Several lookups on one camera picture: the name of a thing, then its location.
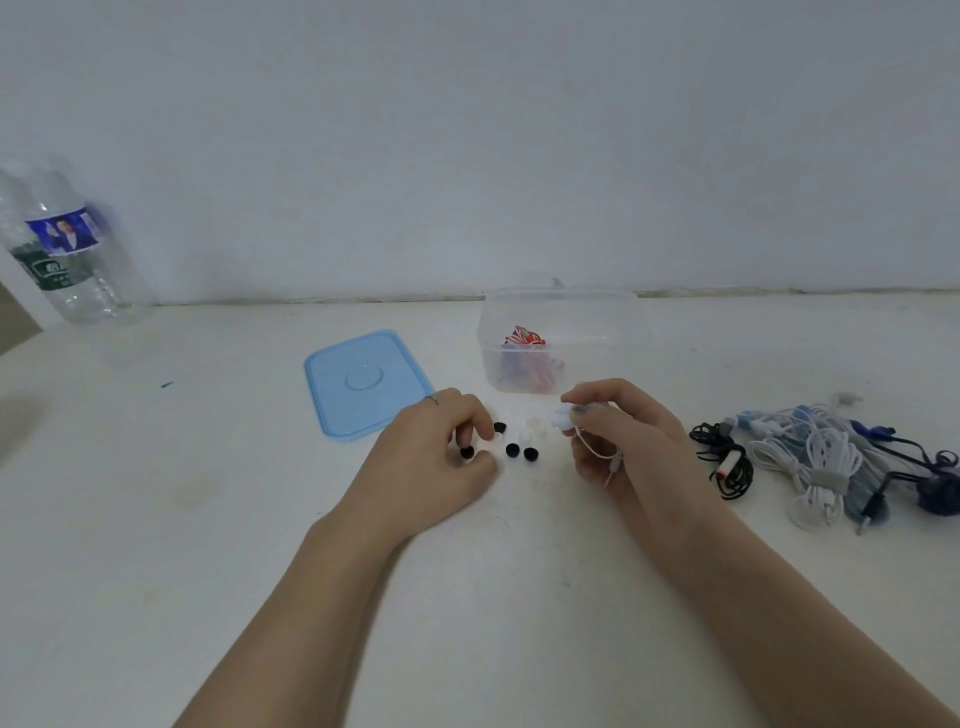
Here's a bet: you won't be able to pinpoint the white bundled earphones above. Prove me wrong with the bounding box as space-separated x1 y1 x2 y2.
747 408 875 532

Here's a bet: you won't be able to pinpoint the person's left forearm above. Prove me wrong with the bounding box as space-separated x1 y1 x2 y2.
174 516 410 728

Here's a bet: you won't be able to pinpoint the person's right forearm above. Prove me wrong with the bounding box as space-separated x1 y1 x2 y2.
651 510 960 728

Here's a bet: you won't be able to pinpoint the white wired earphone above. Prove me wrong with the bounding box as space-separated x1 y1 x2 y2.
551 403 624 489

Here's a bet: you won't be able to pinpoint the red wired earphones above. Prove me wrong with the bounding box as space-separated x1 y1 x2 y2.
496 325 567 393

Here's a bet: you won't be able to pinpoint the person's right hand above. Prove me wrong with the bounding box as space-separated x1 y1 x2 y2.
560 378 736 558

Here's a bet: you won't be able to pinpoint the blue plastic lid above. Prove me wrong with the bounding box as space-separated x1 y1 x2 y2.
303 329 436 443

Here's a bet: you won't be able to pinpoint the person's left hand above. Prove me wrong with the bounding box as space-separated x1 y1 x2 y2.
328 388 501 553

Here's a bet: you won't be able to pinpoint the clear plastic bottle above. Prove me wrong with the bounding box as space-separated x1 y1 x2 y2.
0 153 157 327

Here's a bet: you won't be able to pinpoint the black wired earphones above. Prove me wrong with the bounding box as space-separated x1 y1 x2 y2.
688 420 756 501

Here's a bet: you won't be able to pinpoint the clear plastic container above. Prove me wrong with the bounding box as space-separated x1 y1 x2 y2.
477 287 652 396

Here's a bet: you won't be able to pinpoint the dark blue wired earphones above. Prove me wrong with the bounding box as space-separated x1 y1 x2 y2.
851 420 960 537

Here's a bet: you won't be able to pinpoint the light blue wired earphones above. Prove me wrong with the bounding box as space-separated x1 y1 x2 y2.
733 403 890 522

